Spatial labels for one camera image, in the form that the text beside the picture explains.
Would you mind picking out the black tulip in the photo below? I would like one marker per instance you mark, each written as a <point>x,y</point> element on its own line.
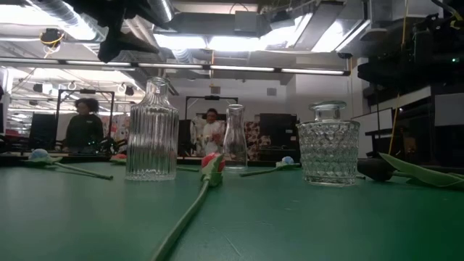
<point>375,169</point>

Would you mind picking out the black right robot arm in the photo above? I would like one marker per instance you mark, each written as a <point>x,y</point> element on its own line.
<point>446,40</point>

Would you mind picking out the black cabinet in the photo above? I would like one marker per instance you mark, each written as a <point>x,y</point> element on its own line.
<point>279,134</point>

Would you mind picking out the background black robot arms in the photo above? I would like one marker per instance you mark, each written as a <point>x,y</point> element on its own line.
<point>105,145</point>

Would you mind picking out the floral fabric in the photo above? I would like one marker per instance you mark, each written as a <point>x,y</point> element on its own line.
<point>253,137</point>

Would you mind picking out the green table mat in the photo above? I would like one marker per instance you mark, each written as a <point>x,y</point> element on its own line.
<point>290,224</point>

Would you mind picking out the white blue-tipped tulip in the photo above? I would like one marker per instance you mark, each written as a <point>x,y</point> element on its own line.
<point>39,154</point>
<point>287,160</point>

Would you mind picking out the slim glass bottle vase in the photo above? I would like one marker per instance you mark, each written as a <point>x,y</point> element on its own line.
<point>235,145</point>

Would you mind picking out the ribbed glass vase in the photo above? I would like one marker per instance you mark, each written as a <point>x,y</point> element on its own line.
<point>152,137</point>

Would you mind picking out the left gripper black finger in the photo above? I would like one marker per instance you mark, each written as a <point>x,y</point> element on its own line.
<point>137,43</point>

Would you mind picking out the person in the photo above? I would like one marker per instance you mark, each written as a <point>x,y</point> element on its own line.
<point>214,134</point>
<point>85,130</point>

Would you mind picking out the black monitor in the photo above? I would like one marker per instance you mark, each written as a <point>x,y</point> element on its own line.
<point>42,130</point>

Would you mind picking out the diamond-cut glass vase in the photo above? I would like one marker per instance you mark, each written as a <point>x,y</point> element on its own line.
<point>328,152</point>

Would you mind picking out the overhead LED light bar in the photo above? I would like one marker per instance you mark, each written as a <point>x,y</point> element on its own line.
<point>170,65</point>

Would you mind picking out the silver ventilation duct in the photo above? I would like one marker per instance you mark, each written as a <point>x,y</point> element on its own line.
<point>161,11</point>

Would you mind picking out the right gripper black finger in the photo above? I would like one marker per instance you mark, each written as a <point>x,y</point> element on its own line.
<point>373,74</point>

